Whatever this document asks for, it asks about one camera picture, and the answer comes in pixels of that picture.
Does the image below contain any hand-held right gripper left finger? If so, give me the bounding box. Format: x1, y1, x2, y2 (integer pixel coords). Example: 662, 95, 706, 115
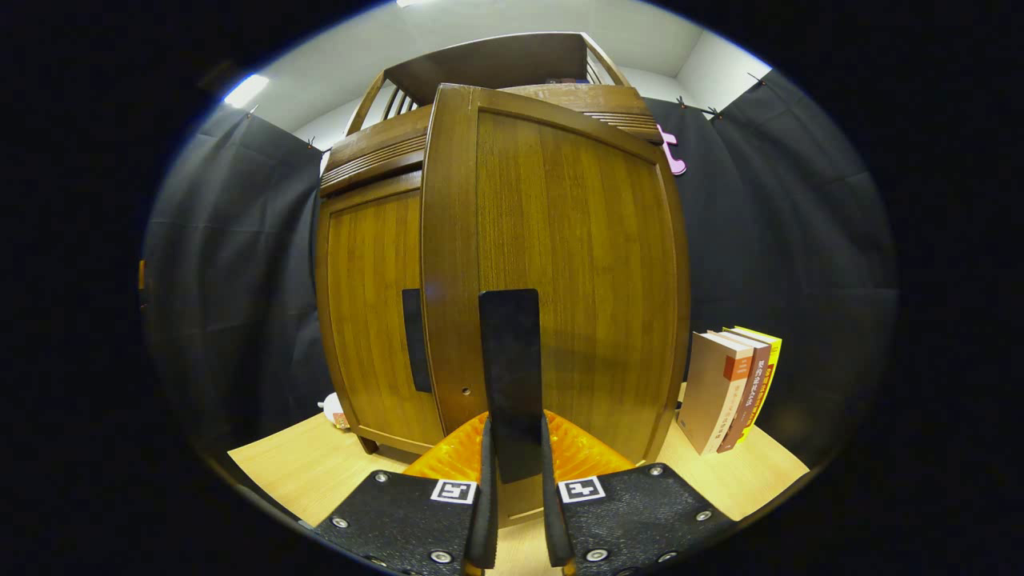
308, 410, 500, 576

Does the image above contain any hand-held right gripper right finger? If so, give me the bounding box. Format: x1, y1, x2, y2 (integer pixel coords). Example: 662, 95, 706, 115
540, 410, 737, 576

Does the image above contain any wooden shoe cabinet door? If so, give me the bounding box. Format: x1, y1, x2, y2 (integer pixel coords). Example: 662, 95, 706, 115
316, 170, 445, 449
420, 82, 693, 527

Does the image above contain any wooden double-door shoe cabinet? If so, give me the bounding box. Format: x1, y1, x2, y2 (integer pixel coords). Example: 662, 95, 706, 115
314, 32, 665, 457

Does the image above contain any black backdrop cloth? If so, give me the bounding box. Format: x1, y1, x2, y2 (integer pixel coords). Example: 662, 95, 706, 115
142, 68, 901, 481

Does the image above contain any beige book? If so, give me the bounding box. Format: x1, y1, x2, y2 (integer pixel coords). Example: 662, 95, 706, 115
678, 332, 754, 455

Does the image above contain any small ceiling light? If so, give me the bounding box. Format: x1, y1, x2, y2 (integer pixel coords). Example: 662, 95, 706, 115
224, 74, 270, 110

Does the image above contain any maroon book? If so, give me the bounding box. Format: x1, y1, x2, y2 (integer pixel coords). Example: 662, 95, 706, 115
718, 330, 773, 454

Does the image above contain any yellow book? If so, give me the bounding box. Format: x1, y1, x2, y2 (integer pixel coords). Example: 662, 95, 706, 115
732, 326, 783, 447

